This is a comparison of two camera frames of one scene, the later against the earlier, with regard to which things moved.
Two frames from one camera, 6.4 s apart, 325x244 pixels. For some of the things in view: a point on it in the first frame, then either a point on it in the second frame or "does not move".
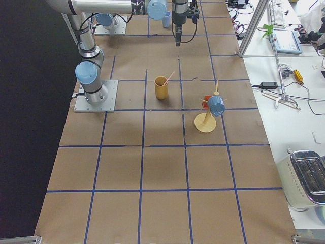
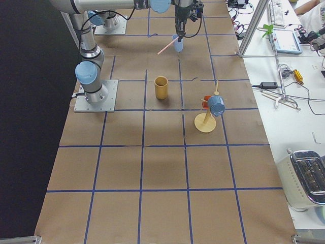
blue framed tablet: [286, 42] does not move
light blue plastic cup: [166, 22] -> [178, 46]
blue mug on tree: [216, 105] does not move
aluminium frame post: [253, 27] does not move
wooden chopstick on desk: [279, 99] does not move
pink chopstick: [168, 78] -> [168, 45]
